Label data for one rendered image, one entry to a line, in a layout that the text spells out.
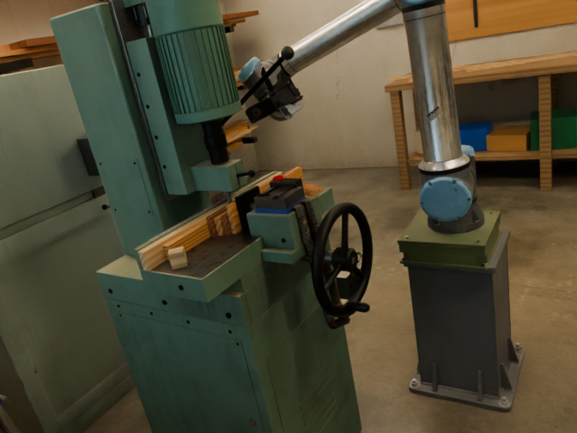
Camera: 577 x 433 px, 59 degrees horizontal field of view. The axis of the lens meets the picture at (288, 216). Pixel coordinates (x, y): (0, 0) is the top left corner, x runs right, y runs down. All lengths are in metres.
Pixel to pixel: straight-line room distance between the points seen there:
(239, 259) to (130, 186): 0.46
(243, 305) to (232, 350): 0.16
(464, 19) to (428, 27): 2.97
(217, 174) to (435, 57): 0.67
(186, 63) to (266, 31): 3.92
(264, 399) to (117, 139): 0.81
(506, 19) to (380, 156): 1.54
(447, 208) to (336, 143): 3.54
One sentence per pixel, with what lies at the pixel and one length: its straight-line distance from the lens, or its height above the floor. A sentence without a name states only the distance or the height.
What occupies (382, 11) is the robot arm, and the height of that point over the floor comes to 1.37.
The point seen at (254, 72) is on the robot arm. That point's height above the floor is 1.27.
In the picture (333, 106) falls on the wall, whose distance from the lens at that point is 4.96.
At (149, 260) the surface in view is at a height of 0.92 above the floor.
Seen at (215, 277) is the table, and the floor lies 0.88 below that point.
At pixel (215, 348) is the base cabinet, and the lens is 1.41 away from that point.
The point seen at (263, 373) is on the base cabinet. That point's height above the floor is 0.56.
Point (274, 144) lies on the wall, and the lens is 5.40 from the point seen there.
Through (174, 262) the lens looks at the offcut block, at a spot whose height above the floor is 0.92.
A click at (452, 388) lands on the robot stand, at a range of 2.09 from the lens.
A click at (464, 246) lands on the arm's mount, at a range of 1.71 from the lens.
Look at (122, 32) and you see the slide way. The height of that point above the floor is 1.44.
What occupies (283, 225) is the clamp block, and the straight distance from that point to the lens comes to 1.23.
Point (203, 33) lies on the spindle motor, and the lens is 1.29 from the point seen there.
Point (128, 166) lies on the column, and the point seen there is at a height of 1.10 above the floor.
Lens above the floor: 1.37
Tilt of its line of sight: 20 degrees down
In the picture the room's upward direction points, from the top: 11 degrees counter-clockwise
